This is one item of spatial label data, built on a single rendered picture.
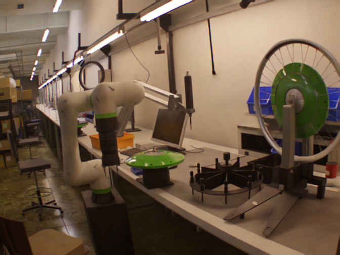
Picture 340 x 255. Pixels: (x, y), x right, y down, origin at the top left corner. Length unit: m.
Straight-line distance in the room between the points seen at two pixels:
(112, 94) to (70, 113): 0.44
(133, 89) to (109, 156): 0.28
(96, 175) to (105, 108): 0.62
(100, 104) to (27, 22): 9.01
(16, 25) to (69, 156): 8.67
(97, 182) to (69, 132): 0.34
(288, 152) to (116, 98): 0.70
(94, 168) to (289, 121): 1.07
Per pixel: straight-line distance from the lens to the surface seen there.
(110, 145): 1.23
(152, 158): 1.57
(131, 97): 1.25
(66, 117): 1.60
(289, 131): 1.19
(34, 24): 10.10
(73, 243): 1.74
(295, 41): 1.25
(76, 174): 1.69
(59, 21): 10.17
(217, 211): 1.29
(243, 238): 1.06
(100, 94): 1.20
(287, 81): 1.25
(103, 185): 1.77
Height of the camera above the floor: 1.45
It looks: 7 degrees down
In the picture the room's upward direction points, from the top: 4 degrees counter-clockwise
